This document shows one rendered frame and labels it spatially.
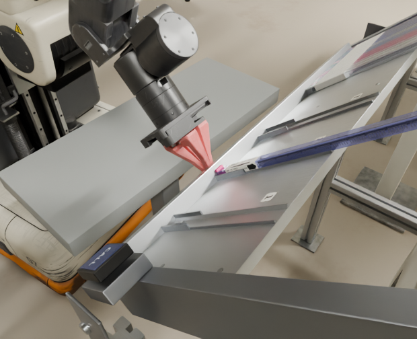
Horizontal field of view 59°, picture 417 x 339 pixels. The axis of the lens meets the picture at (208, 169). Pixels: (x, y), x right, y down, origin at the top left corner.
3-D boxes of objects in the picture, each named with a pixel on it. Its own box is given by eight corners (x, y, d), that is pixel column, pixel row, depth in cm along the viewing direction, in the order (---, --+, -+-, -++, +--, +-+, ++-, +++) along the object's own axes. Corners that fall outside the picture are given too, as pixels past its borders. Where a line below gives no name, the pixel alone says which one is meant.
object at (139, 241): (144, 302, 44) (107, 255, 43) (358, 73, 81) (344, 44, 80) (148, 303, 43) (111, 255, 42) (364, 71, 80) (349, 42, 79)
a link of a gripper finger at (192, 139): (244, 152, 55) (209, 98, 53) (214, 179, 51) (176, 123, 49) (217, 160, 61) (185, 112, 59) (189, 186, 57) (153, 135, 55)
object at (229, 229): (136, 286, 43) (119, 265, 42) (358, 60, 80) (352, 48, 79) (244, 307, 27) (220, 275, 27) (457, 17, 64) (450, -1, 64)
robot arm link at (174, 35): (110, 6, 53) (68, 33, 48) (150, -47, 44) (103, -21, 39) (165, 73, 56) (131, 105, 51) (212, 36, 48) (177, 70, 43)
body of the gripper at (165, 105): (215, 105, 54) (186, 60, 52) (167, 142, 48) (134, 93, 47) (191, 118, 59) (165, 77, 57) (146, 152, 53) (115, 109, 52)
